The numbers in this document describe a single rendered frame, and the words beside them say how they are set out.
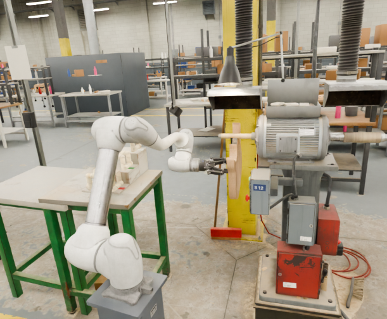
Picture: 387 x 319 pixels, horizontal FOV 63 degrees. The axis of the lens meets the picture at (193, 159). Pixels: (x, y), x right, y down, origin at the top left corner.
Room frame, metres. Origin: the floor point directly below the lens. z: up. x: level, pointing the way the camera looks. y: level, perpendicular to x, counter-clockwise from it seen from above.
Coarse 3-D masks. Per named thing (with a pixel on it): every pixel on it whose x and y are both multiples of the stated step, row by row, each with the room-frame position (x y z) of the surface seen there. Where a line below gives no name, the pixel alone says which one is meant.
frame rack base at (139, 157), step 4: (124, 148) 2.23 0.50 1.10; (128, 148) 2.22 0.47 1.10; (140, 148) 2.20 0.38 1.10; (144, 148) 2.20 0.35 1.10; (136, 152) 2.11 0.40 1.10; (140, 152) 2.12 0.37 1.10; (144, 152) 2.19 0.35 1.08; (132, 156) 2.09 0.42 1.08; (136, 156) 2.08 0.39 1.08; (140, 156) 2.11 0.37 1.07; (144, 156) 2.18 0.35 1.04; (132, 160) 2.09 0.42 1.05; (136, 160) 2.08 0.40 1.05; (140, 160) 2.11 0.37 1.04; (144, 160) 2.17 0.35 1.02; (136, 164) 2.08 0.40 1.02; (140, 164) 2.10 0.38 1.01; (144, 164) 2.17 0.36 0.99; (140, 168) 2.09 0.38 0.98; (144, 168) 2.16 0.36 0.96; (140, 172) 2.09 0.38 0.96; (144, 172) 2.15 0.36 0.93; (140, 176) 2.08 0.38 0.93
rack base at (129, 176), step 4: (120, 164) 2.11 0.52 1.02; (120, 168) 2.01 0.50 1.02; (136, 168) 2.04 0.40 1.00; (92, 172) 2.00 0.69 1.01; (120, 172) 1.94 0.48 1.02; (124, 172) 1.93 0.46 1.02; (128, 172) 1.93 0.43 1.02; (132, 172) 1.98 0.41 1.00; (136, 172) 2.03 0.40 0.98; (124, 176) 1.93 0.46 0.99; (128, 176) 1.93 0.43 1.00; (132, 176) 1.98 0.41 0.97; (136, 176) 2.03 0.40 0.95; (116, 180) 1.95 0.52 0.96; (124, 180) 1.94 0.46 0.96; (128, 180) 1.93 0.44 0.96; (132, 180) 1.97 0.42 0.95
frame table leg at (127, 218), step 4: (120, 212) 1.66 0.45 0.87; (124, 212) 1.65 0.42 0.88; (128, 212) 1.64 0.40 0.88; (132, 212) 1.69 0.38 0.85; (124, 216) 1.65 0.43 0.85; (128, 216) 1.64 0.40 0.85; (132, 216) 1.68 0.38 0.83; (124, 220) 1.65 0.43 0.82; (128, 220) 1.64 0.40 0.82; (132, 220) 1.68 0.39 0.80; (124, 224) 1.65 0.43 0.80; (128, 224) 1.65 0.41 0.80; (132, 224) 1.67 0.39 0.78; (124, 228) 1.65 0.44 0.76; (128, 228) 1.65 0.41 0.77; (132, 228) 1.66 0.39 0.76; (124, 232) 1.65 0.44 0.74; (128, 232) 1.65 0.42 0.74; (132, 232) 1.66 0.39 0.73; (132, 236) 1.65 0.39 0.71
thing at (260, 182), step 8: (256, 168) 1.60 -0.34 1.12; (256, 176) 1.49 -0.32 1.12; (264, 176) 1.48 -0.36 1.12; (256, 184) 1.45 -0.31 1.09; (264, 184) 1.44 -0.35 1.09; (256, 192) 1.45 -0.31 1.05; (264, 192) 1.44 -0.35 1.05; (256, 200) 1.45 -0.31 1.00; (264, 200) 1.44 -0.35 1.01; (280, 200) 1.56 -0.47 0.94; (256, 208) 1.45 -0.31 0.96; (264, 208) 1.44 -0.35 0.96
